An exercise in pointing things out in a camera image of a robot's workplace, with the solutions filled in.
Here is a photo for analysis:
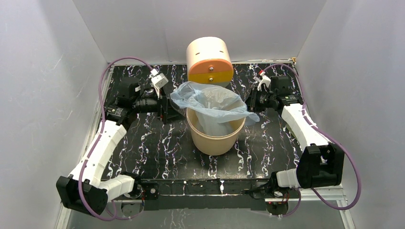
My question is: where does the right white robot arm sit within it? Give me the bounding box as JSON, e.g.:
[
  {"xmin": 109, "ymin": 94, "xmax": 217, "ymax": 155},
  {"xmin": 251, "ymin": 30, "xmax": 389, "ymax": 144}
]
[{"xmin": 244, "ymin": 75, "xmax": 345, "ymax": 198}]

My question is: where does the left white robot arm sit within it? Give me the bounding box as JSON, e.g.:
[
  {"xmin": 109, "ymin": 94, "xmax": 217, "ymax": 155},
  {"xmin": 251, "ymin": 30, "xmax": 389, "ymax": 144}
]
[{"xmin": 56, "ymin": 73, "xmax": 182, "ymax": 217}]

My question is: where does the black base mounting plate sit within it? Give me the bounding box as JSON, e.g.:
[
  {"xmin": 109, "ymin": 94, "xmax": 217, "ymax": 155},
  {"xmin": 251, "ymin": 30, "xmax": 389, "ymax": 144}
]
[{"xmin": 112, "ymin": 178, "xmax": 299, "ymax": 212}]

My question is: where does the round cream drawer cabinet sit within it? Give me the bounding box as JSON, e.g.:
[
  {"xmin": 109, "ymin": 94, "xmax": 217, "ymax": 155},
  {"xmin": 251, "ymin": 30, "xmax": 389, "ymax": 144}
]
[{"xmin": 186, "ymin": 37, "xmax": 234, "ymax": 87}]

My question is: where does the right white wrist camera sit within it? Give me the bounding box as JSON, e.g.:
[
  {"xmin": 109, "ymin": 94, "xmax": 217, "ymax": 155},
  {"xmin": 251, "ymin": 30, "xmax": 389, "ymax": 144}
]
[{"xmin": 257, "ymin": 70, "xmax": 271, "ymax": 92}]

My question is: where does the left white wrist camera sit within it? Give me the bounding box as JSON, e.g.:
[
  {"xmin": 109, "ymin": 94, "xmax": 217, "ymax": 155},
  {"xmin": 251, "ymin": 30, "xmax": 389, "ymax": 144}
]
[{"xmin": 150, "ymin": 69, "xmax": 168, "ymax": 99}]

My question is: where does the beige round trash bin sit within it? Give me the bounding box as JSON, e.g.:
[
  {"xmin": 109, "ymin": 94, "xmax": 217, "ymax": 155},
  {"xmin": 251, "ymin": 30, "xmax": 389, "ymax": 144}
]
[{"xmin": 186, "ymin": 108, "xmax": 245, "ymax": 156}]

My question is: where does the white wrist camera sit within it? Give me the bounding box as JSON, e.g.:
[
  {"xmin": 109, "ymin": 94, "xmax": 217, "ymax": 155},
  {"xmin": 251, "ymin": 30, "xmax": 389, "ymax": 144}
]
[
  {"xmin": 150, "ymin": 69, "xmax": 168, "ymax": 99},
  {"xmin": 257, "ymin": 70, "xmax": 271, "ymax": 92}
]

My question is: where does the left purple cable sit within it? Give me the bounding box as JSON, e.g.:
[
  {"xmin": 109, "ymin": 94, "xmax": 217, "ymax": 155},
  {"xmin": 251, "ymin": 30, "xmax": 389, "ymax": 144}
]
[{"xmin": 78, "ymin": 57, "xmax": 159, "ymax": 222}]

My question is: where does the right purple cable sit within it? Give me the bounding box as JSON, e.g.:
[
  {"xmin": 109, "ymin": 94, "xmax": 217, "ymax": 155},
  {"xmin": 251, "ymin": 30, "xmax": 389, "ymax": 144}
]
[{"xmin": 257, "ymin": 63, "xmax": 362, "ymax": 219}]

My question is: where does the light blue plastic bag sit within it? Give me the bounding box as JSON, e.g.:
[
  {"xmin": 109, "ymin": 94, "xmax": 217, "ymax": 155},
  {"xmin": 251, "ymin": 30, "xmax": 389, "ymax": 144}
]
[{"xmin": 170, "ymin": 82, "xmax": 260, "ymax": 137}]

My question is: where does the purple cable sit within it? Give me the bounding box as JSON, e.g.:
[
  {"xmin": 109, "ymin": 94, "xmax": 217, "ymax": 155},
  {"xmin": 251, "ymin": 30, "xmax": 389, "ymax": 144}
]
[
  {"xmin": 78, "ymin": 57, "xmax": 159, "ymax": 222},
  {"xmin": 257, "ymin": 63, "xmax": 362, "ymax": 219}
]

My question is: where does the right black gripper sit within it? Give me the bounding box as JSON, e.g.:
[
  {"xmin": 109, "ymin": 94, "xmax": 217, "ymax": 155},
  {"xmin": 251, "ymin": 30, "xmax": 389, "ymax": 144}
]
[{"xmin": 239, "ymin": 87, "xmax": 276, "ymax": 113}]

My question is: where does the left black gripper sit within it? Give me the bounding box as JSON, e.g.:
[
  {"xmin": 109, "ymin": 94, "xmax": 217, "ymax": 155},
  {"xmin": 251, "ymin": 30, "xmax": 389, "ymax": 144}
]
[{"xmin": 133, "ymin": 87, "xmax": 185, "ymax": 124}]

